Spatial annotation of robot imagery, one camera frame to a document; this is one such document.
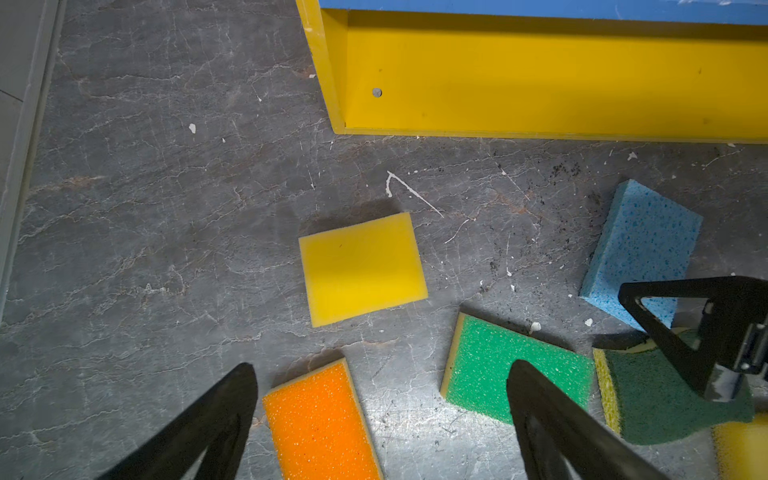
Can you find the dark green wavy sponge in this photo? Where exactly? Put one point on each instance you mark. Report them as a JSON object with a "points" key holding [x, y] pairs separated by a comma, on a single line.
{"points": [[646, 402]]}

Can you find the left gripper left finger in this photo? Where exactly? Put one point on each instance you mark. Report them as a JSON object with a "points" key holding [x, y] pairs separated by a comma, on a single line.
{"points": [[212, 431]]}

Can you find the orange yellow sponge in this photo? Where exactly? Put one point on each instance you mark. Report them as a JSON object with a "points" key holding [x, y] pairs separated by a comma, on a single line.
{"points": [[318, 428]]}

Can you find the large yellow sponge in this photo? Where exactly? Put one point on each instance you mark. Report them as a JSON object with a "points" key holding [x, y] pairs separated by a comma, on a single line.
{"points": [[742, 449]]}

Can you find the middle light blue sponge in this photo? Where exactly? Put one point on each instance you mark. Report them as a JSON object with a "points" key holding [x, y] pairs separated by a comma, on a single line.
{"points": [[646, 237]]}

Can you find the yellow shelf with coloured boards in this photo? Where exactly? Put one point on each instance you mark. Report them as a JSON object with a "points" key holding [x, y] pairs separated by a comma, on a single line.
{"points": [[609, 70]]}

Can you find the bright green yellow sponge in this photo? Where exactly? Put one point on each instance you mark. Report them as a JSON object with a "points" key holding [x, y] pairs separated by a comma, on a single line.
{"points": [[479, 362]]}

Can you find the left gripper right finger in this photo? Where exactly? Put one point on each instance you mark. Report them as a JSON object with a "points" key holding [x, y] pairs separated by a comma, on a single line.
{"points": [[559, 440]]}

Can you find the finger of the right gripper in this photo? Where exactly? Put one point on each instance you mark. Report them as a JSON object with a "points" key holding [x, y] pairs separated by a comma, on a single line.
{"points": [[731, 336]]}

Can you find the small yellow sponge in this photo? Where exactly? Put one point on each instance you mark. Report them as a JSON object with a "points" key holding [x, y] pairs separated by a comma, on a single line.
{"points": [[363, 268]]}

